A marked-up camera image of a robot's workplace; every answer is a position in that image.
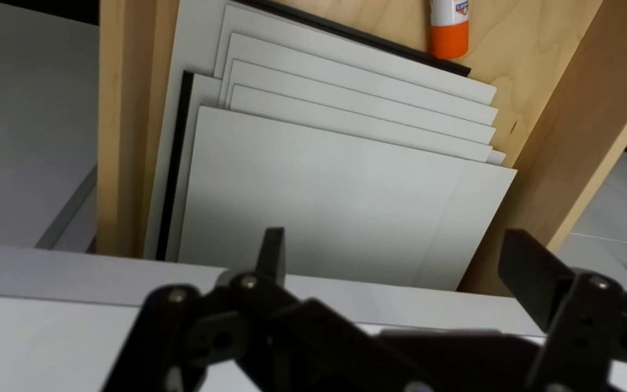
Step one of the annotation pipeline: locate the grey base panel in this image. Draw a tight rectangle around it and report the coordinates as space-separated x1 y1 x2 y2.
142 0 237 259

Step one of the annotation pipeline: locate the tall white cabinet door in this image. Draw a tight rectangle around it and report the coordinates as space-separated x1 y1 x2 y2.
553 148 627 296

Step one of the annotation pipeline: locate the stack of white panels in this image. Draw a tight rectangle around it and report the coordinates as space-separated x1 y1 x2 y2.
155 0 472 261

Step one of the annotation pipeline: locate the large grey divider panel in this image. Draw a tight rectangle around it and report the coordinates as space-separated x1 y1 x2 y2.
174 104 520 295

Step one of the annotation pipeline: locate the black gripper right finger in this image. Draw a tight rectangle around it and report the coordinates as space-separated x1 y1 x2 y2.
497 226 627 392

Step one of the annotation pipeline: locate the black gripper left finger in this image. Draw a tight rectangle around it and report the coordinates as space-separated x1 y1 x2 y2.
100 225 412 392

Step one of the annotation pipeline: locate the orange and white glue stick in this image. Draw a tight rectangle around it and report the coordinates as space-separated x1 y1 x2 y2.
425 0 472 63

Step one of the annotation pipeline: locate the white lower cabinet front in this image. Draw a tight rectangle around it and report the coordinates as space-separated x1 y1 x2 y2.
0 0 103 252

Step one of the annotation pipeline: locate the light wooden shelf frame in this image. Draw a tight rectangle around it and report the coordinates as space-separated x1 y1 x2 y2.
94 0 627 299

